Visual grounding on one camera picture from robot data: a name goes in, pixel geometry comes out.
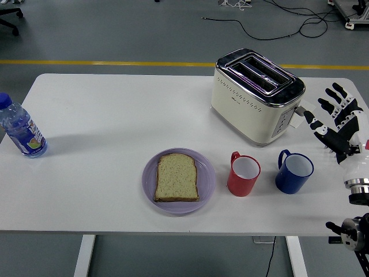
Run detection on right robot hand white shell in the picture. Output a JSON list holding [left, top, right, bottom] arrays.
[[302, 82, 369, 185]]

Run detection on blue enamel cup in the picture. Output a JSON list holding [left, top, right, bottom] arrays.
[[274, 149, 314, 194]]

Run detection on red enamel cup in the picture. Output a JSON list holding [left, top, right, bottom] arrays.
[[227, 151, 262, 197]]

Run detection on slice of bread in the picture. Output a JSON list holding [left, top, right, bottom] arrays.
[[153, 154, 200, 203]]

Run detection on cream and chrome toaster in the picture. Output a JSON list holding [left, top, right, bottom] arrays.
[[210, 48, 306, 148]]

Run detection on white table leg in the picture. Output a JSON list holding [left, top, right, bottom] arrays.
[[285, 235, 308, 277], [73, 235, 96, 277]]

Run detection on grey box under table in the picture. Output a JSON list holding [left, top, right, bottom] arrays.
[[253, 236, 276, 245]]

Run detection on purple plate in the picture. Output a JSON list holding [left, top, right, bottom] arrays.
[[141, 148, 216, 215]]

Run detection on water bottle blue cap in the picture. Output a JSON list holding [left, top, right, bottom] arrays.
[[0, 92, 48, 159]]

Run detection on black office chair base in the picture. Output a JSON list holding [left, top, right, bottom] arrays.
[[0, 7, 24, 37]]

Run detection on black floor cable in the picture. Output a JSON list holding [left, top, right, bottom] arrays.
[[201, 0, 351, 41]]

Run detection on metal equipment frame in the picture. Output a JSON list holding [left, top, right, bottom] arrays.
[[328, 0, 369, 30]]

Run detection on thin black hanging cable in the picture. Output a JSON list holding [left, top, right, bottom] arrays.
[[265, 236, 277, 277]]

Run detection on white floor cables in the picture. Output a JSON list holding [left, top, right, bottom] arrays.
[[217, 0, 252, 12]]

